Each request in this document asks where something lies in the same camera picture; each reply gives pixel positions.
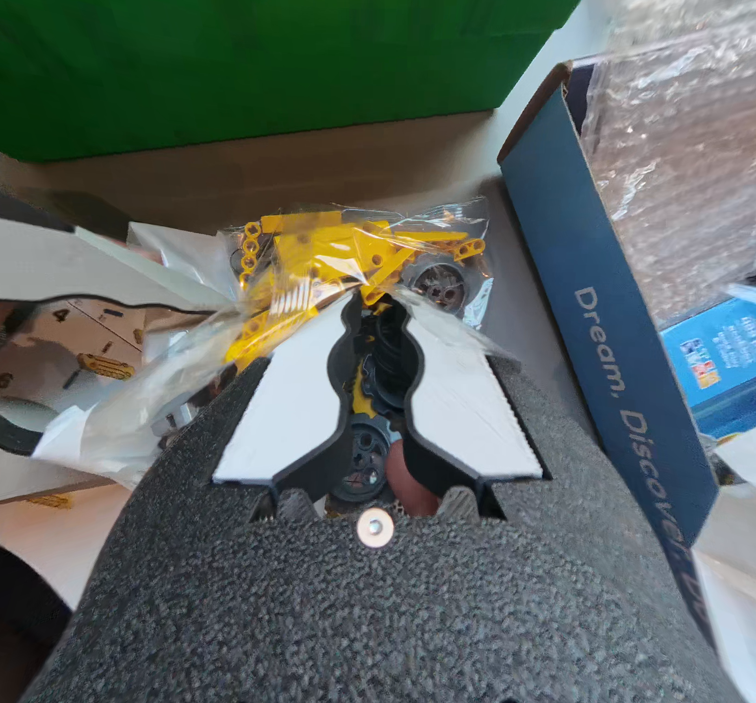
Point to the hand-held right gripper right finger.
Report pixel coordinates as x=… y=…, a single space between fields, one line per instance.
x=472 y=413

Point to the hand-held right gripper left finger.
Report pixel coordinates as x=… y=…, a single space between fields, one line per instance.
x=283 y=419

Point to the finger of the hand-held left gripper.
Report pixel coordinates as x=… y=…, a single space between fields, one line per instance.
x=35 y=478
x=59 y=266

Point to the clear bag of yellow bricks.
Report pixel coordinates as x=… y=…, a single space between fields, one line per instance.
x=331 y=254

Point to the white instruction booklet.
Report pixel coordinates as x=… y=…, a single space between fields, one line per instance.
x=88 y=331

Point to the black toy wheel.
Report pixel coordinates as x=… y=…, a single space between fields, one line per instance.
x=360 y=461

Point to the blue cardboard kit box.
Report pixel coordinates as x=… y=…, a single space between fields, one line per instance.
x=590 y=277

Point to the green plastic bin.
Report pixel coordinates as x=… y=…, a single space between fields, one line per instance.
x=236 y=35

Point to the clear bubble wrap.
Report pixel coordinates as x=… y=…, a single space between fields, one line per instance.
x=679 y=142

